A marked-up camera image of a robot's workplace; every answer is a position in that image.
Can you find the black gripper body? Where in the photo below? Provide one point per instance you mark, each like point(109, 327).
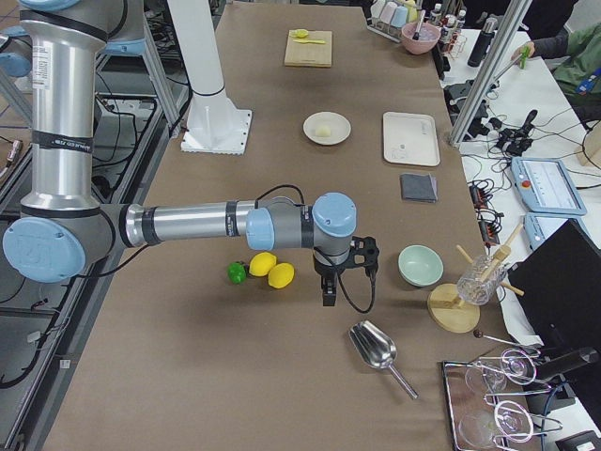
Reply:
point(328, 271)

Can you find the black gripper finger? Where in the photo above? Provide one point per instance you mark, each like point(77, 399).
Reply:
point(329, 290)

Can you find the round white plate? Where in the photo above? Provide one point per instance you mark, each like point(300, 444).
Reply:
point(340, 128)

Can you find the white steamed bun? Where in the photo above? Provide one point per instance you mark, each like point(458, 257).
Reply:
point(323, 130)

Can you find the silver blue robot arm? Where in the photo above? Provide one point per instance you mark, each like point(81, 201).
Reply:
point(63, 229)

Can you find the cream rabbit tray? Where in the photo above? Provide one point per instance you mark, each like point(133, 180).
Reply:
point(410, 139)

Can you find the yellow lemon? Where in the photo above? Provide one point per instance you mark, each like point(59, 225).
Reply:
point(281, 275)
point(261, 264)

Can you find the mint green bowl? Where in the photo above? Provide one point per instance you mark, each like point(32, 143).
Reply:
point(420, 265)

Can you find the grey folded cloth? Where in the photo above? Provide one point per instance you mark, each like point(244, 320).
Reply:
point(419, 187)

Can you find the metal scoop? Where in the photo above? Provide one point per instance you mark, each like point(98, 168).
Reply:
point(378, 351)

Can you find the wooden cup stand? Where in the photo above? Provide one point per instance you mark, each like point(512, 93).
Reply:
point(455, 315)

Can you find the clear glass cup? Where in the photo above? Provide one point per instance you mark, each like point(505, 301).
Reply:
point(480, 281)

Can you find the blue teach pendant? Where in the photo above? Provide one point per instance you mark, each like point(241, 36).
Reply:
point(545, 186)

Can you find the white pillar base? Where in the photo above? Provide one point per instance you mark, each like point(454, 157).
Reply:
point(214, 123)

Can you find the black monitor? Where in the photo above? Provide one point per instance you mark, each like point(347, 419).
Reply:
point(561, 284)

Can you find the metal wine glass rack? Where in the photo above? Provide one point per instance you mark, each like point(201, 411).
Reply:
point(486, 401)

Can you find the wooden cutting board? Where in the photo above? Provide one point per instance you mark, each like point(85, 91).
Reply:
point(312, 51)

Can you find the yellow plastic spoon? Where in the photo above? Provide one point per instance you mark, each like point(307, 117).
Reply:
point(303, 36)

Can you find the black thermos bottle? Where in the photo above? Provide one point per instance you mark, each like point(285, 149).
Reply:
point(482, 43)

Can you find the pink bowl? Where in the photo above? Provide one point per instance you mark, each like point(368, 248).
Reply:
point(428, 37)

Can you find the pastel cup rack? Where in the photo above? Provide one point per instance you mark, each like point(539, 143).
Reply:
point(387, 18)

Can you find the person in green jacket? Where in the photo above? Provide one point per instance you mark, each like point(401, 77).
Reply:
point(578, 76)

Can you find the aluminium frame post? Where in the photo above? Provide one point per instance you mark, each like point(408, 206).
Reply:
point(512, 19)

